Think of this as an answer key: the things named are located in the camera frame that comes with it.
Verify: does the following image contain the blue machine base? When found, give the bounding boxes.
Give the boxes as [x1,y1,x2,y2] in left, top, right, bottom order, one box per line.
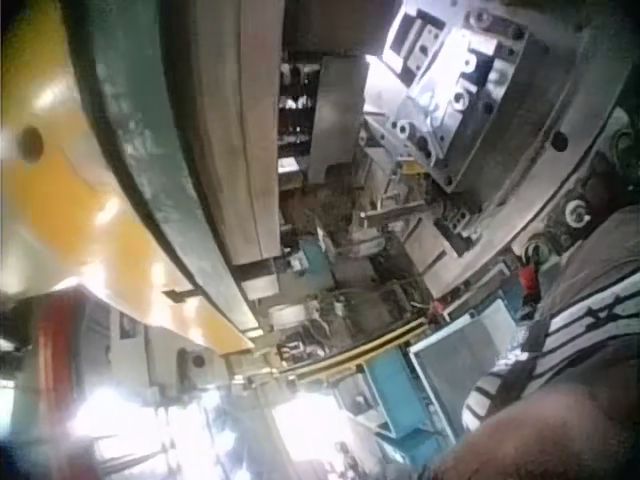
[327,344,459,454]

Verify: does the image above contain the red grey machine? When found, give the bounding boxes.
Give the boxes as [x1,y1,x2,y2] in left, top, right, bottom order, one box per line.
[9,287,117,404]

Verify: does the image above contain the grey press slide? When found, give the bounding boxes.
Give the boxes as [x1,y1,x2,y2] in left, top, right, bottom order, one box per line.
[192,0,287,267]

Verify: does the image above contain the white ring knob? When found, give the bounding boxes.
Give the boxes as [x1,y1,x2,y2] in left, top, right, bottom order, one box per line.
[563,198,593,227]

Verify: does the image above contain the green push button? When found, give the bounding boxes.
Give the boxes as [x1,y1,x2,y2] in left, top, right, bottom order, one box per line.
[522,238,553,266]

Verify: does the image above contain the small blue machine part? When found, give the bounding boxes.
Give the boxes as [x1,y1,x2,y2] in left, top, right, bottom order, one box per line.
[293,236,337,277]

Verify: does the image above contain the yellow green press frame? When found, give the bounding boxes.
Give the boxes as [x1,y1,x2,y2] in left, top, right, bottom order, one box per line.
[0,0,264,354]

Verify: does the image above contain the grey steel block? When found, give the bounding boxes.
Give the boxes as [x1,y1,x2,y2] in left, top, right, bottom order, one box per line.
[307,54,369,187]

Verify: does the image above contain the metal die block with holes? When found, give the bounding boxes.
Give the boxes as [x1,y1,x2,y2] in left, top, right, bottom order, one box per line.
[363,0,552,195]

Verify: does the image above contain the yellow guard rail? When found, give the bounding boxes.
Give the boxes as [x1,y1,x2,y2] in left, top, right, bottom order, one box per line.
[254,318,432,384]

